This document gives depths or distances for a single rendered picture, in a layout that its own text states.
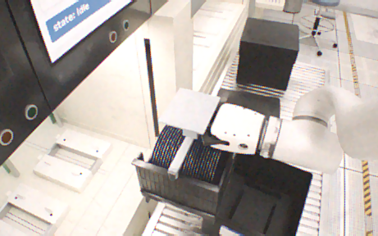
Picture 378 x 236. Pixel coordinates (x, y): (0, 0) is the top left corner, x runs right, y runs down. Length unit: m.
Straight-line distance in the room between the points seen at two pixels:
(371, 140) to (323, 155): 0.16
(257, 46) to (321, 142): 0.91
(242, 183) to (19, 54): 0.90
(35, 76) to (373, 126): 0.46
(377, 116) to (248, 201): 0.72
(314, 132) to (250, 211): 0.54
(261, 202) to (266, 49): 0.72
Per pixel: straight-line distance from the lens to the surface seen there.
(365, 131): 0.44
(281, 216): 1.07
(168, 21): 0.70
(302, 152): 0.58
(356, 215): 2.17
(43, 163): 1.10
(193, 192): 0.66
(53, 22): 0.44
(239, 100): 1.28
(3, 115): 0.40
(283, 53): 1.43
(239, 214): 1.04
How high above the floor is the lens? 1.69
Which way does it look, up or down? 44 degrees down
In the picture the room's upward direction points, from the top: straight up
